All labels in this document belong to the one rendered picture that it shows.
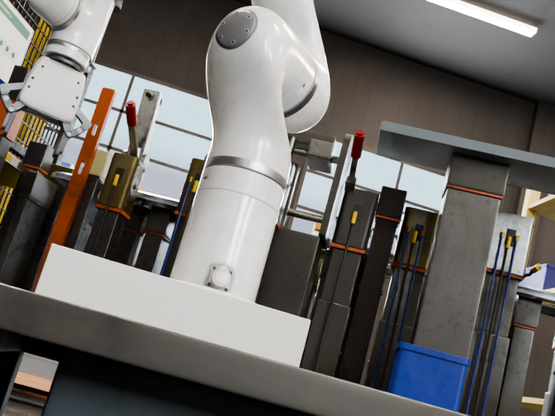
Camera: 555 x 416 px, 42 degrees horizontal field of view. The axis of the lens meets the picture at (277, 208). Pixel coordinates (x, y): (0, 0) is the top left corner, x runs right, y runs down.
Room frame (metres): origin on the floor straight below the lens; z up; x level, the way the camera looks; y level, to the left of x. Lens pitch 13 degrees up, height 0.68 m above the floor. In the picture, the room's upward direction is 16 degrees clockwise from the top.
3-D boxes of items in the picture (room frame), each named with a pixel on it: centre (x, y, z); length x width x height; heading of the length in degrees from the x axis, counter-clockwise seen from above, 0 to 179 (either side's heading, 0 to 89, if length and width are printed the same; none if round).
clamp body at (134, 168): (1.51, 0.33, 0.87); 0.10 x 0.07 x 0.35; 171
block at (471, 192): (1.25, -0.33, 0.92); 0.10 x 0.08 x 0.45; 81
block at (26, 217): (1.74, 0.57, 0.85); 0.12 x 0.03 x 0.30; 171
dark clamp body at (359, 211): (1.40, -0.16, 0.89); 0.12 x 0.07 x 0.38; 171
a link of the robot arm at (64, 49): (1.28, 0.45, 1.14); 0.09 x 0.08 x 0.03; 113
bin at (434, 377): (1.15, -0.29, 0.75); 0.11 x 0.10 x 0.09; 81
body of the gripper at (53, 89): (1.27, 0.45, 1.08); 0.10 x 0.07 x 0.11; 113
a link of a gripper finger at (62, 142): (1.29, 0.40, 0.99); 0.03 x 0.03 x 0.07; 23
